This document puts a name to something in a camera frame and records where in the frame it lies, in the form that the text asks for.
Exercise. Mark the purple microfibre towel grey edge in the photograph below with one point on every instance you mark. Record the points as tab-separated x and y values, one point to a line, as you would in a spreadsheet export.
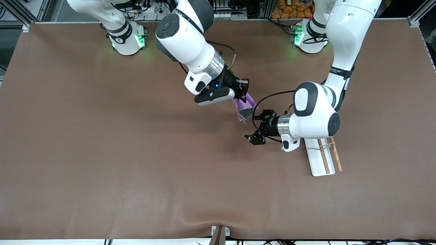
243	109

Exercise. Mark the white power strip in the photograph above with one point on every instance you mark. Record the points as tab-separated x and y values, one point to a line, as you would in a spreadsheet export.
150	16

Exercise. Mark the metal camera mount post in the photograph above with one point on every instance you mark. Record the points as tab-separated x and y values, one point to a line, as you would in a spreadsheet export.
218	238

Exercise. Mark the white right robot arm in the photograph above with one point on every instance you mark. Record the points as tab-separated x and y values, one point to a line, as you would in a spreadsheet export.
184	37

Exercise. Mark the aluminium frame profile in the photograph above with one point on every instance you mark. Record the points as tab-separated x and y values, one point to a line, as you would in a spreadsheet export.
417	18
20	17

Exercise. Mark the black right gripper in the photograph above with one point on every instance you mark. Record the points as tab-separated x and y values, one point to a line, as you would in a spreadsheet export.
229	81

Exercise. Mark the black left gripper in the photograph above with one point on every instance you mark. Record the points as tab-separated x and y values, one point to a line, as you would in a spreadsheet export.
271	127

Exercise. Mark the white rectangular tray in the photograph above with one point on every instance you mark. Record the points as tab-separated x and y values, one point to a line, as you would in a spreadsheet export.
316	163

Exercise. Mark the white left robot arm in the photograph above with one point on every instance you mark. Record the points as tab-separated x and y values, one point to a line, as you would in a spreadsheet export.
316	115

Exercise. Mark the orange snack bags pile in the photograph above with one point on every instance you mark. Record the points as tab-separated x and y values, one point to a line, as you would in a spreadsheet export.
289	13

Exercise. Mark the brown table mat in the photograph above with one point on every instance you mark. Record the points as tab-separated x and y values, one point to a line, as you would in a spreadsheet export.
136	163

